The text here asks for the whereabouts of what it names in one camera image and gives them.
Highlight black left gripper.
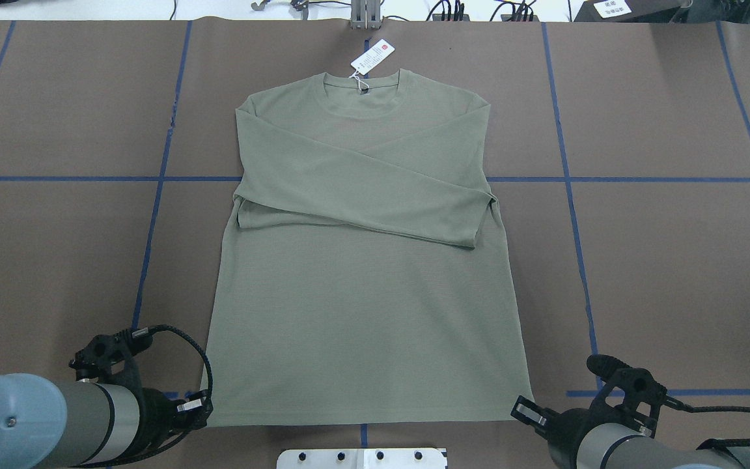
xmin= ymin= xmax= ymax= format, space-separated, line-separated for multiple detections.
xmin=141 ymin=387 xmax=212 ymax=450

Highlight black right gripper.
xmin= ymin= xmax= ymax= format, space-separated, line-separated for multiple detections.
xmin=510 ymin=395 xmax=604 ymax=465

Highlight olive green long-sleeve shirt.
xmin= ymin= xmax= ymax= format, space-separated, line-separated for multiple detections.
xmin=206 ymin=69 xmax=533 ymax=427

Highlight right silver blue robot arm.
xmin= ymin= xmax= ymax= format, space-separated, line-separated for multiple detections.
xmin=511 ymin=397 xmax=750 ymax=468

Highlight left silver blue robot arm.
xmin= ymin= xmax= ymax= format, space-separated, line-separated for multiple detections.
xmin=0 ymin=373 xmax=212 ymax=468

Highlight white paper clothing tag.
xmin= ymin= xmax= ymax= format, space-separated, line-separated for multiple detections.
xmin=350 ymin=39 xmax=395 ymax=76

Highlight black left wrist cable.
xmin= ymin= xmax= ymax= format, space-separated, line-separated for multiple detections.
xmin=76 ymin=324 xmax=214 ymax=468

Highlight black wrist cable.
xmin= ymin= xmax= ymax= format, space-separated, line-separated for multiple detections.
xmin=76 ymin=324 xmax=214 ymax=468
xmin=665 ymin=394 xmax=750 ymax=450

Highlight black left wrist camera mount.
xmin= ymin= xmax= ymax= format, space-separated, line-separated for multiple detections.
xmin=68 ymin=328 xmax=154 ymax=390

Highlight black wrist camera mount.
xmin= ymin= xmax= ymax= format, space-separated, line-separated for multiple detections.
xmin=586 ymin=354 xmax=667 ymax=438
xmin=68 ymin=328 xmax=154 ymax=390

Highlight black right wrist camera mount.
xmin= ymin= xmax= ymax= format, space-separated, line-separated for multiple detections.
xmin=586 ymin=354 xmax=667 ymax=438

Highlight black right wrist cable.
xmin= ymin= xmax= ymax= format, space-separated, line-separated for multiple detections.
xmin=665 ymin=394 xmax=750 ymax=450

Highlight aluminium frame post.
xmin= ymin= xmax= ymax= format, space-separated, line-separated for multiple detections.
xmin=349 ymin=0 xmax=383 ymax=30

